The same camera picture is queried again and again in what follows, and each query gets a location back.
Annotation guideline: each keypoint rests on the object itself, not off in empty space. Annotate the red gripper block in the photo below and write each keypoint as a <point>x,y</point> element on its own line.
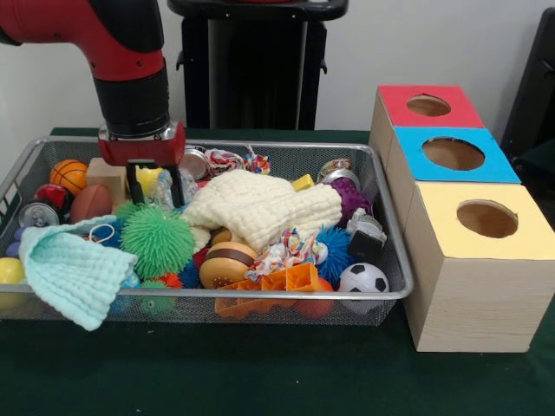
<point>143,149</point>

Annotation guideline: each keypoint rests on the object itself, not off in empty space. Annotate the yellow ball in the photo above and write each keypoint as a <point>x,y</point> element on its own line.
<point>149,178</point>

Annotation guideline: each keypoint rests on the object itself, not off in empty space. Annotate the cream yellow cloth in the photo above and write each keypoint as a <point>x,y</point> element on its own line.
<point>260,208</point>

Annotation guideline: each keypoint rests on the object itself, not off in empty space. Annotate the mint green cloth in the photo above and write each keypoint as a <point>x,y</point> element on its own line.
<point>74,277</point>

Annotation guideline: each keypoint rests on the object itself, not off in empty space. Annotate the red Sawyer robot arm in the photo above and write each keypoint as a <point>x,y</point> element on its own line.
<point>121,52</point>

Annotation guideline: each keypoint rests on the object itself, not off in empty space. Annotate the clear shallow bin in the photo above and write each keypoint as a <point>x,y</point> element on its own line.
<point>286,156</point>

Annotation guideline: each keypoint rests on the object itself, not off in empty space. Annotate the wooden box with three holes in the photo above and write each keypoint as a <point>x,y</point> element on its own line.
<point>468,303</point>

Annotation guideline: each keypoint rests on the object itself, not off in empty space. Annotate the pale wooden block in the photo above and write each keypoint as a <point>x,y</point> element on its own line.
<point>106,178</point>

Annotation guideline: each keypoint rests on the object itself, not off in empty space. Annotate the small green spiky ball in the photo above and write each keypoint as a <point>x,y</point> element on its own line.
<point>158,243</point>

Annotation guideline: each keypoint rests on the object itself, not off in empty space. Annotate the small orange basketball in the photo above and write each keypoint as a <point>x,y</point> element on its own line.
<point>69,175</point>

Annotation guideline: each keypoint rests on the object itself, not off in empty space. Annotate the toy burger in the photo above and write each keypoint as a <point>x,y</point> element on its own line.
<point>227,266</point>

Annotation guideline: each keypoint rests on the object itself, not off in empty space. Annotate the colourful dotted packet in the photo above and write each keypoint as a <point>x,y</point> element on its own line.
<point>286,251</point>

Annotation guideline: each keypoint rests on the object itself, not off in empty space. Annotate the orange plastic toy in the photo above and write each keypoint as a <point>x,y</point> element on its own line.
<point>277,286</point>

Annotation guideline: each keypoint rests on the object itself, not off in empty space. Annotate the dark green table cloth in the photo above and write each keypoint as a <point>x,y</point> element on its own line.
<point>260,373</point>

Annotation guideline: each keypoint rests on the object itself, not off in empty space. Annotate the black and white soccer ball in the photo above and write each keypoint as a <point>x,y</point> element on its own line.
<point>364,279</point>

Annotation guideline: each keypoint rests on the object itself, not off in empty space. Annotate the black stand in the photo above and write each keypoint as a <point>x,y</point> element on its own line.
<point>538,104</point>

